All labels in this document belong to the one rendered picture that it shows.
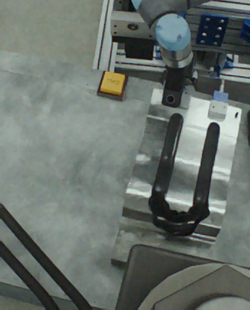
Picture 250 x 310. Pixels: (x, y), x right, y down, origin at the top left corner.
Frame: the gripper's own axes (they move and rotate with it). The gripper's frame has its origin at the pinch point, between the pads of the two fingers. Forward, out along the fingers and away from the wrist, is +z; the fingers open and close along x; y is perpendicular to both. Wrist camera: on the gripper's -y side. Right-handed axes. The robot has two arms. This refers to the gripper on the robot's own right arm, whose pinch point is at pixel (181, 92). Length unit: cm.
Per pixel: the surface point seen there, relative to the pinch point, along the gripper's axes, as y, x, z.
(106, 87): 0.7, 23.1, 7.8
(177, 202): -30.5, -5.6, -2.6
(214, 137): -8.8, -11.0, 6.6
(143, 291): -56, -16, -114
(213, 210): -30.4, -15.2, -1.2
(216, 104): 0.0, -10.1, 4.2
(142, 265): -55, -16, -114
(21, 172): -30, 40, 5
